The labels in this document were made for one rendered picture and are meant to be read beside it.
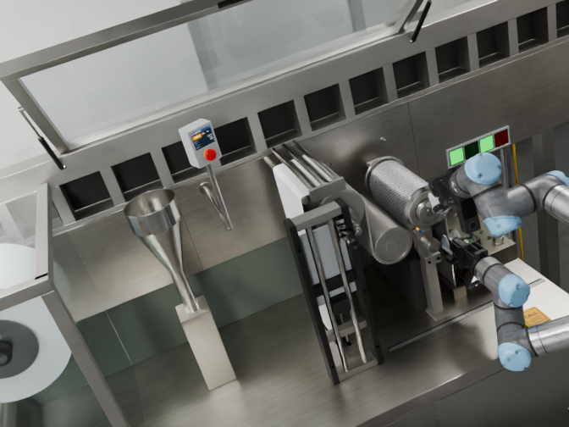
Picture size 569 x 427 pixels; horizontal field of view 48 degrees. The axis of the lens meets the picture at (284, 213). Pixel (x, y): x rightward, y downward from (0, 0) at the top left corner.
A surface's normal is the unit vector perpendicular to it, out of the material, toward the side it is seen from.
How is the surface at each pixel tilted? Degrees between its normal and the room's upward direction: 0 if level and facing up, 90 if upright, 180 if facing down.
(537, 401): 90
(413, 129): 90
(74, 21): 90
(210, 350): 90
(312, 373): 0
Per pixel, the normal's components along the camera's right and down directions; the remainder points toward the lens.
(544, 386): 0.33, 0.40
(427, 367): -0.25, -0.84
